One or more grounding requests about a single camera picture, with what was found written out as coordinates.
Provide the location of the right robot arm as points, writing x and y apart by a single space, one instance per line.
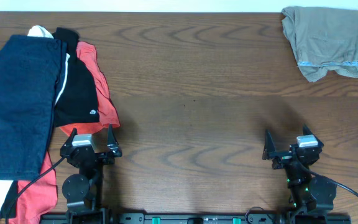
311 196

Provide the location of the black shorts with white stripe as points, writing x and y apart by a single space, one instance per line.
79 102

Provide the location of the red shorts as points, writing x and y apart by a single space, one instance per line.
42 196

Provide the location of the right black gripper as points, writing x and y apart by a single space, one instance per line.
286 156

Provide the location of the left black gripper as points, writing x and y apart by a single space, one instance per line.
96 154

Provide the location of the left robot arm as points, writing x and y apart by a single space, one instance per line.
83 191

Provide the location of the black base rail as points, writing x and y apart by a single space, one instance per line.
139 218

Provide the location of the white garment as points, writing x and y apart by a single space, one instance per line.
39 31

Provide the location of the khaki folded shorts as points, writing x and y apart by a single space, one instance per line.
322 39

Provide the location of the navy blue shorts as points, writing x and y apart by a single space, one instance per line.
32 70

